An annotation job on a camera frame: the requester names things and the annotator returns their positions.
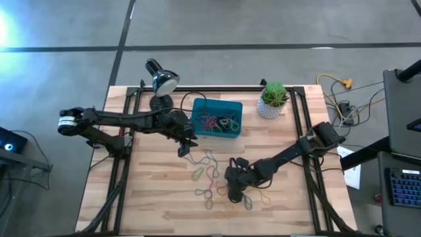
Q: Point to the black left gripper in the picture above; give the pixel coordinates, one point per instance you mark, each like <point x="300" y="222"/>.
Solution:
<point x="183" y="138"/>

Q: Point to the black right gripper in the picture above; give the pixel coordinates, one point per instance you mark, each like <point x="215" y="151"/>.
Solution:
<point x="243" y="177"/>

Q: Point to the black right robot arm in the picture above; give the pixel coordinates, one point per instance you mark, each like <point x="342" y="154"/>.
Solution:
<point x="296" y="153"/>

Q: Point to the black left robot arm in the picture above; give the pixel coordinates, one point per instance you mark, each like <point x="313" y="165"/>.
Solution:
<point x="131" y="120"/>

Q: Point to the blue plastic bin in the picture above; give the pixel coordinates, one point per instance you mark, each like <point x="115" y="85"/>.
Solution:
<point x="230" y="105"/>

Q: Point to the black desk lamp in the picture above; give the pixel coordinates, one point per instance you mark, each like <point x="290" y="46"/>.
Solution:
<point x="162" y="82"/>

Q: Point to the succulent in white patterned pot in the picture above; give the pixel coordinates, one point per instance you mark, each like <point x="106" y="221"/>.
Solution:
<point x="273" y="95"/>

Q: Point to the white paper sheet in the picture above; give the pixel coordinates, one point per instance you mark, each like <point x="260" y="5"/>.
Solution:
<point x="352" y="176"/>

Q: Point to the black power strip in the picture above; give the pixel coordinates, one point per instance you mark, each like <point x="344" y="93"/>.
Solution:
<point x="347" y="113"/>

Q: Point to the small red object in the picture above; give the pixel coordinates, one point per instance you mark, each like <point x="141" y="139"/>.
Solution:
<point x="378" y="198"/>

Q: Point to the black metal stand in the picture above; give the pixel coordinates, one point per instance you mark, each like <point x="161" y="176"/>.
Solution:
<point x="26" y="160"/>

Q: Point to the black box with blue light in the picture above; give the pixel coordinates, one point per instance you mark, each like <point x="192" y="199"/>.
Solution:
<point x="16" y="140"/>

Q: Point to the computer keyboard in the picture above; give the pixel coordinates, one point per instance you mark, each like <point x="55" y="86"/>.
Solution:
<point x="406" y="189"/>

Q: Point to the computer desk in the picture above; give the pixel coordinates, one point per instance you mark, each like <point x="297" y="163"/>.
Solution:
<point x="401" y="108"/>

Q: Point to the black monitor pole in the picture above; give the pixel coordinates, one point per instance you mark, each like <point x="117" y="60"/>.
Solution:
<point x="409" y="73"/>

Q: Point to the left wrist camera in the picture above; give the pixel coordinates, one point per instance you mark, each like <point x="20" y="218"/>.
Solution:
<point x="187" y="127"/>

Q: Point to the black aluminium table frame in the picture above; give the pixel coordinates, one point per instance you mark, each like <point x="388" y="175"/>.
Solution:
<point x="230" y="88"/>

